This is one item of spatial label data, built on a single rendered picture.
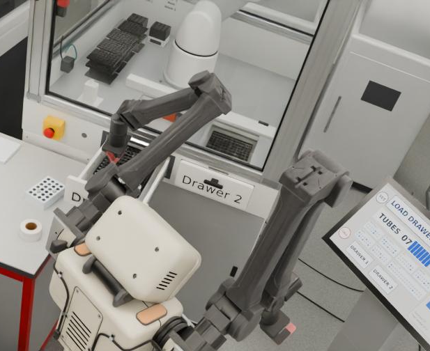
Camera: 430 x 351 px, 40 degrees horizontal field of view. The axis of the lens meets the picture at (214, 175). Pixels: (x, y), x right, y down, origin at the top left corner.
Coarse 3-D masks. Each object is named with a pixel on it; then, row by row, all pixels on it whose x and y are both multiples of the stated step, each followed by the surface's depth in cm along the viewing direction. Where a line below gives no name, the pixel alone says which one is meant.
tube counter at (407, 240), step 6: (408, 234) 188; (402, 240) 188; (408, 240) 187; (414, 240) 186; (408, 246) 186; (414, 246) 185; (420, 246) 185; (414, 252) 185; (420, 252) 184; (426, 252) 183; (420, 258) 183; (426, 258) 182; (426, 264) 182
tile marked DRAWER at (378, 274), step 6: (378, 264) 189; (372, 270) 189; (378, 270) 188; (384, 270) 187; (372, 276) 188; (378, 276) 187; (384, 276) 186; (390, 276) 186; (378, 282) 187; (384, 282) 186; (390, 282) 185; (396, 282) 184; (384, 288) 185; (390, 288) 184
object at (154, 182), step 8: (128, 144) 228; (104, 152) 222; (96, 160) 215; (168, 160) 223; (88, 168) 208; (96, 168) 219; (160, 168) 228; (80, 176) 204; (88, 176) 212; (152, 176) 223; (160, 176) 215; (152, 184) 220; (144, 192) 215; (152, 192) 209; (144, 200) 203
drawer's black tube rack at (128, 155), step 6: (126, 150) 221; (132, 150) 222; (138, 150) 223; (126, 156) 223; (132, 156) 219; (102, 162) 212; (108, 162) 213; (120, 162) 214; (102, 168) 210; (114, 174) 209; (150, 174) 219; (144, 180) 215; (144, 186) 212
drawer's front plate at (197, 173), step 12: (180, 168) 221; (192, 168) 219; (204, 168) 220; (180, 180) 224; (192, 180) 223; (228, 180) 219; (204, 192) 224; (216, 192) 223; (228, 192) 222; (240, 192) 220; (240, 204) 223
